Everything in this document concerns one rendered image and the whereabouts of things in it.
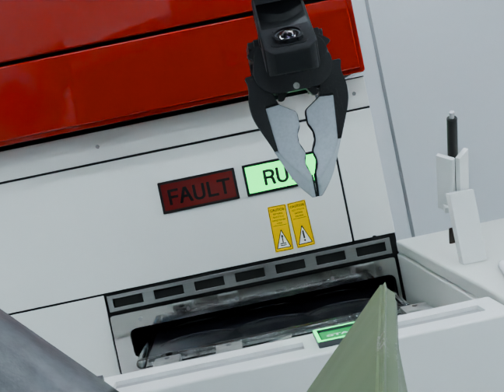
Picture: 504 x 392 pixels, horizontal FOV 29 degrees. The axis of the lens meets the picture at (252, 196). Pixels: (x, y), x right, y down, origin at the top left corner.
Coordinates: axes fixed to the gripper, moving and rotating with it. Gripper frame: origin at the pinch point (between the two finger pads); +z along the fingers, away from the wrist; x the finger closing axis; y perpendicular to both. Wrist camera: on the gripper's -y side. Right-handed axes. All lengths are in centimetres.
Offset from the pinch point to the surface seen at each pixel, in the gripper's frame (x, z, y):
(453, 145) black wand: -18.4, 0.2, 22.7
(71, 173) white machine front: 31, -6, 59
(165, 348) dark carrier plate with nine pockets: 21, 21, 46
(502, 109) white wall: -78, 0, 207
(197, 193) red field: 13, 1, 58
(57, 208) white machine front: 34, -1, 59
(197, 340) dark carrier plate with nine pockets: 17, 21, 47
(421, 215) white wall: -47, 27, 207
